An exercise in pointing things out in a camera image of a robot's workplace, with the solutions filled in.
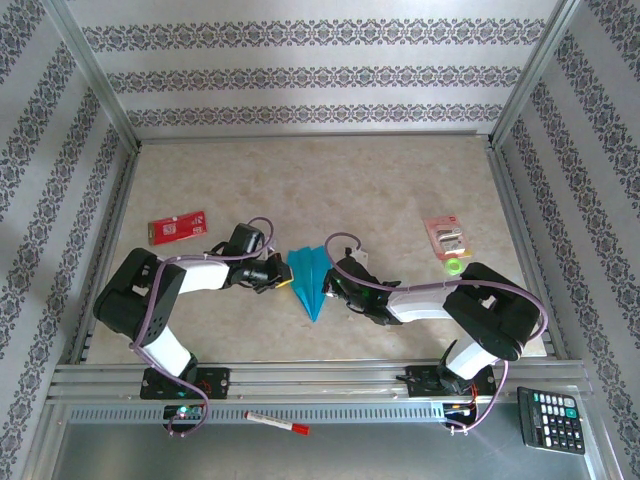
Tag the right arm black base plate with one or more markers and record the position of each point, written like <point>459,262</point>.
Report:
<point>420,382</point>

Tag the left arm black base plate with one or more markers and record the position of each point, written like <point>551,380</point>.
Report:
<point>217,382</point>

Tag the left black wrist camera box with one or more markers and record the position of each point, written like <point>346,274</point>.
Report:
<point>246,241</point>

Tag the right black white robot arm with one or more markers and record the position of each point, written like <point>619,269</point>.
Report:
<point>495,310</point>

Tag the aluminium frame post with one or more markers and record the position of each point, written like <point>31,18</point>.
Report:
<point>533,75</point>
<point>92,75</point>

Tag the white marker with red cap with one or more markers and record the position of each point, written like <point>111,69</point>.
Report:
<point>277,423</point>

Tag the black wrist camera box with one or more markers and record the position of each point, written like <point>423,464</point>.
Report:
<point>355,274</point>
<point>246,241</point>

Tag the pink blister pack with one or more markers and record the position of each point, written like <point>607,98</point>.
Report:
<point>447,237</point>

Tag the right black wrist camera box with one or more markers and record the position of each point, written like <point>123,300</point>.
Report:
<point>355,274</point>

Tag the aluminium table edge rail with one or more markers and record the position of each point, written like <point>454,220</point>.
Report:
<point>315,138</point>
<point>520,240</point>
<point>111,240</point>

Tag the blue square paper sheet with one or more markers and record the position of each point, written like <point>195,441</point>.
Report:
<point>310,280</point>

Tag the black calculator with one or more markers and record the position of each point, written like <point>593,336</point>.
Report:
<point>550,420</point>

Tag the grey metal shelf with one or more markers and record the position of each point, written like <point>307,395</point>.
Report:
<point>350,455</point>

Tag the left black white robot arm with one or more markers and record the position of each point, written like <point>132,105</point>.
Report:
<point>135,295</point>

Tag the right white camera bracket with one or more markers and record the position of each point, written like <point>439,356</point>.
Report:
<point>360,255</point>

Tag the red card packet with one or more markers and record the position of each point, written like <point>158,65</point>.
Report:
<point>177,228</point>

